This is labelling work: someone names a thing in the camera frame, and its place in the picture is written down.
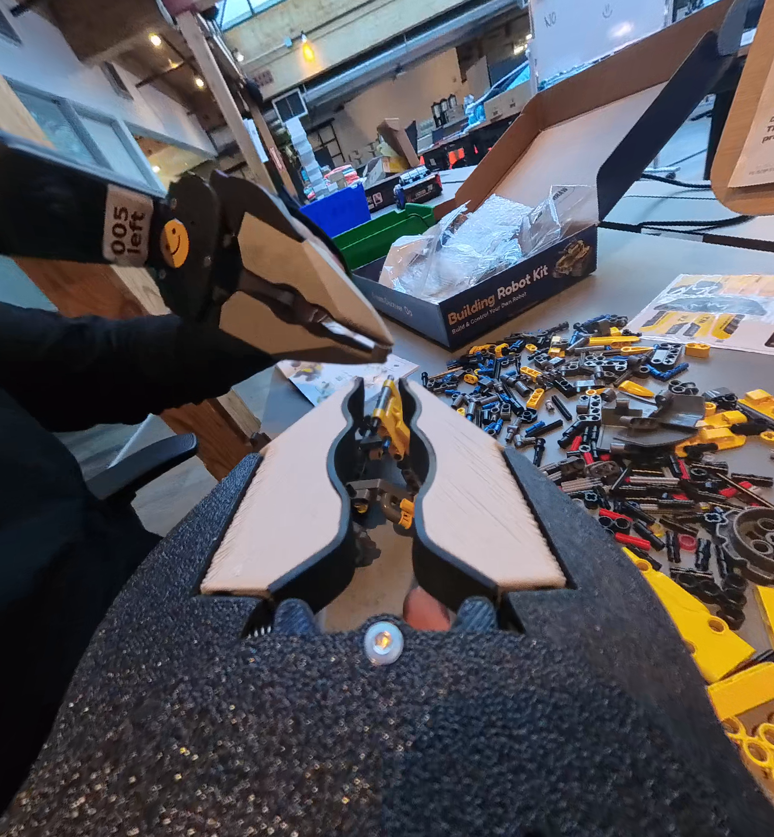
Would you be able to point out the green storage bin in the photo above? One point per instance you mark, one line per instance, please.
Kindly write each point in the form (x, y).
(387, 229)

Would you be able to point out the white instruction booklet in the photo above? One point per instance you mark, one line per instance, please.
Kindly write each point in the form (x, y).
(321, 379)

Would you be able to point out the dark blue cardboard kit box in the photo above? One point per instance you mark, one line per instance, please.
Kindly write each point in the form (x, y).
(504, 294)

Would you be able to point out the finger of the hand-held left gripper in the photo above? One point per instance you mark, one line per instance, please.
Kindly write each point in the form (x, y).
(295, 255)
(275, 324)

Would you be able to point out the cardboard sign with paper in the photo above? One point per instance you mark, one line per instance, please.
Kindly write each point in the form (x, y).
(753, 131)

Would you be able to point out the hanging lamp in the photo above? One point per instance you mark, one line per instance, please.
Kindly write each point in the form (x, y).
(308, 49)

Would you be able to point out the bundle of clear plastic bags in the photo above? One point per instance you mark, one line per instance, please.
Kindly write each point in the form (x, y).
(478, 242)

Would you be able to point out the small yellow grey piece assembly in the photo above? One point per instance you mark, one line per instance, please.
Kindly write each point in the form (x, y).
(393, 418)

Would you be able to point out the white board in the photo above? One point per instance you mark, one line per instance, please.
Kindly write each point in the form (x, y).
(596, 39)

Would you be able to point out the person's left forearm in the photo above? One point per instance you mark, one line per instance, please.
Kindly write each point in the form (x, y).
(99, 366)

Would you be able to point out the blue storage bin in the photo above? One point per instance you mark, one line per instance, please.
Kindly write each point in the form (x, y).
(334, 212)

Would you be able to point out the dark grey toothed wheel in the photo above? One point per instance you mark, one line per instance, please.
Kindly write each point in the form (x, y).
(766, 543)

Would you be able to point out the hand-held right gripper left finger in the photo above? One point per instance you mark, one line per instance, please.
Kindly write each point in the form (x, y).
(282, 510)

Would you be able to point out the pile of small building pieces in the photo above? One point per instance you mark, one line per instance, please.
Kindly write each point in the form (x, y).
(557, 392)

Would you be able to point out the person's body in dark clothes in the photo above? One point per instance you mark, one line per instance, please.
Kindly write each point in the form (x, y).
(20, 588)

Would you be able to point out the yellow grey sticker sheet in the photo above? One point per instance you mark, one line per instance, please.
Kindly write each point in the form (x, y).
(720, 307)

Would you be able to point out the grey desk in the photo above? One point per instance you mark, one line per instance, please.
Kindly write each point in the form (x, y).
(629, 255)

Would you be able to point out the heap of yellow building beams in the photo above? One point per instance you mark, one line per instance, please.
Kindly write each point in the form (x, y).
(687, 628)

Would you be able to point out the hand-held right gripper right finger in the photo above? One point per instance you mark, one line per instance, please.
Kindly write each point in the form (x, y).
(485, 516)

